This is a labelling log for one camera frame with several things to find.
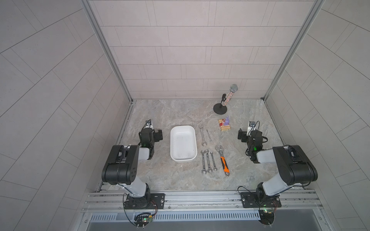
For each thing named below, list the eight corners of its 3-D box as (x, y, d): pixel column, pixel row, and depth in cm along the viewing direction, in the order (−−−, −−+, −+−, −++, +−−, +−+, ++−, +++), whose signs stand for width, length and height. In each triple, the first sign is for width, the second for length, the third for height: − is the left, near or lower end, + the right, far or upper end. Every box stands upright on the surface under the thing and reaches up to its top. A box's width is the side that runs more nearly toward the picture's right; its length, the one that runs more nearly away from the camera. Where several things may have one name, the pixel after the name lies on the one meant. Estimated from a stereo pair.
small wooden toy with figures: (221, 131, 100) (222, 127, 95) (217, 121, 105) (219, 116, 101) (230, 130, 100) (232, 125, 96) (226, 120, 106) (227, 115, 102)
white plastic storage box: (168, 163, 85) (167, 159, 81) (172, 129, 100) (171, 125, 96) (197, 163, 85) (197, 159, 81) (196, 130, 100) (196, 125, 96)
